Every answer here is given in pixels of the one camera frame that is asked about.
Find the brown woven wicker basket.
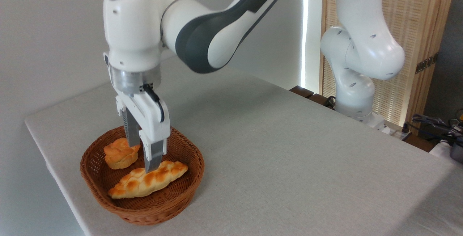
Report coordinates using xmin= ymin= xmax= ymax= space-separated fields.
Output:
xmin=80 ymin=126 xmax=205 ymax=226

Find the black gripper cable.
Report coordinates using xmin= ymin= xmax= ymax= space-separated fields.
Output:
xmin=142 ymin=84 xmax=165 ymax=122

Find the wooden slatted folding screen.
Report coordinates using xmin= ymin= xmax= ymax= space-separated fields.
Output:
xmin=320 ymin=0 xmax=458 ymax=128

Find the dark brown wooden bench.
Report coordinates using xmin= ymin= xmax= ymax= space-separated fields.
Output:
xmin=289 ymin=85 xmax=337 ymax=110

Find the long braided bread loaf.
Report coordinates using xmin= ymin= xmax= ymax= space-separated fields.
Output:
xmin=108 ymin=160 xmax=189 ymax=199

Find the metal screen hinge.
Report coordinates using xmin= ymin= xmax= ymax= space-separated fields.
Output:
xmin=415 ymin=53 xmax=439 ymax=74

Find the small round bread roll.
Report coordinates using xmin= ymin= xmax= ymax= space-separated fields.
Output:
xmin=103 ymin=138 xmax=141 ymax=170

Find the grey tablecloth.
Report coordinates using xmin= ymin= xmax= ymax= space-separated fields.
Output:
xmin=25 ymin=57 xmax=463 ymax=236

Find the black cable bundle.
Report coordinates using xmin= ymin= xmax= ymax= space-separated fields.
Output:
xmin=402 ymin=114 xmax=463 ymax=147

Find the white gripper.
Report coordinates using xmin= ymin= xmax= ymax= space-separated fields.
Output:
xmin=116 ymin=90 xmax=171 ymax=173

